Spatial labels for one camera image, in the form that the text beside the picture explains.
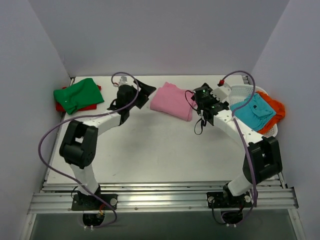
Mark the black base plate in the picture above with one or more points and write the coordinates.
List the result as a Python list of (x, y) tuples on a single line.
[(218, 200), (82, 202)]

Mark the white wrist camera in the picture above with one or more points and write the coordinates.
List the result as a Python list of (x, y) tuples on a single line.
[(222, 91), (122, 81)]

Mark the turquoise t-shirt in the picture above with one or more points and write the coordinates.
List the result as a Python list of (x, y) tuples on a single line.
[(256, 114)]

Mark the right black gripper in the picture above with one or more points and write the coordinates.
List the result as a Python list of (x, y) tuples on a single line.
[(203, 86)]

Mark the pink t-shirt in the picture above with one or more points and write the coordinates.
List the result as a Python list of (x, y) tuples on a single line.
[(172, 100)]

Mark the aluminium rail frame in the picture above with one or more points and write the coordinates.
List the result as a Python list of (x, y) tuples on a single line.
[(155, 163)]

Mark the red folded t-shirt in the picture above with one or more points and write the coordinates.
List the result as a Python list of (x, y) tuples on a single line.
[(75, 107)]

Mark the green folded t-shirt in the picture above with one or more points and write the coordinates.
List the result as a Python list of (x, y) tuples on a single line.
[(78, 96)]

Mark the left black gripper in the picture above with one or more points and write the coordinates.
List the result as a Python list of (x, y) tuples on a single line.
[(141, 92)]

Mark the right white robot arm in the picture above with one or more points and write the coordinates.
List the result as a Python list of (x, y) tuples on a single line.
[(262, 159)]

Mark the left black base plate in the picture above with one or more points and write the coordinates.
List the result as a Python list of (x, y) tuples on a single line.
[(82, 202)]

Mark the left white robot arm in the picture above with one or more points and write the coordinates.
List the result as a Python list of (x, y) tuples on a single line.
[(79, 145)]

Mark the orange t-shirt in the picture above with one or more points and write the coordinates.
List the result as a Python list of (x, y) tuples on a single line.
[(277, 107)]

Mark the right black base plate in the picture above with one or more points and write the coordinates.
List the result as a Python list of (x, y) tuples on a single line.
[(218, 200)]

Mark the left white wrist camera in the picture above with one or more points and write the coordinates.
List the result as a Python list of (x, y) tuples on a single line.
[(122, 81)]

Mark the white perforated plastic basket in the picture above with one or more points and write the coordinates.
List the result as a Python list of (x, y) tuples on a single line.
[(238, 93)]

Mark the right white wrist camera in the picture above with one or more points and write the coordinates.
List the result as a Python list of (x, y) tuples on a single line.
[(222, 91)]

